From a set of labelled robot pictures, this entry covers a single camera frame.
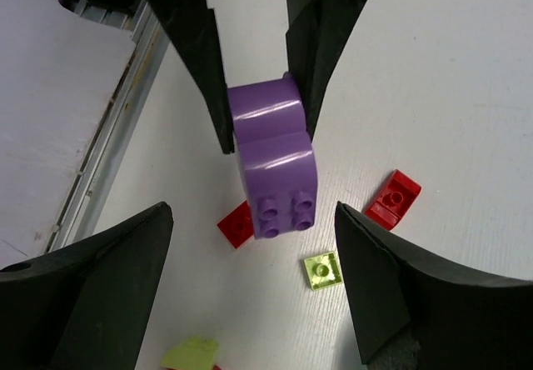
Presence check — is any purple paw lego piece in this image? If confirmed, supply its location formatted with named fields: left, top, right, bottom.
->
left=228, top=74, right=318, bottom=239

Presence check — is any red rectangular lego brick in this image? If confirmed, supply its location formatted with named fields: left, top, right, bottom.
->
left=217, top=201, right=253, bottom=249

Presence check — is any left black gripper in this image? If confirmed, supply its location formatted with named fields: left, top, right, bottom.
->
left=147, top=0, right=367, bottom=154

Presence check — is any red curved lego brick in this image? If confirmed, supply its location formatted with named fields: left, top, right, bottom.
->
left=364, top=169, right=422, bottom=231

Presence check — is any light green small lego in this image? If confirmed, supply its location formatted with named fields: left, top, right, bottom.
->
left=302, top=251, right=343, bottom=292

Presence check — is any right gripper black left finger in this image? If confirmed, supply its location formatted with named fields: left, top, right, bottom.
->
left=1, top=202, right=173, bottom=369

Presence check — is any light green rounded lego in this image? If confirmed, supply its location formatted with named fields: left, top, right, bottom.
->
left=160, top=337, right=219, bottom=370

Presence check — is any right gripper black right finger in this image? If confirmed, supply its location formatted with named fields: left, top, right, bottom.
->
left=335, top=202, right=532, bottom=369

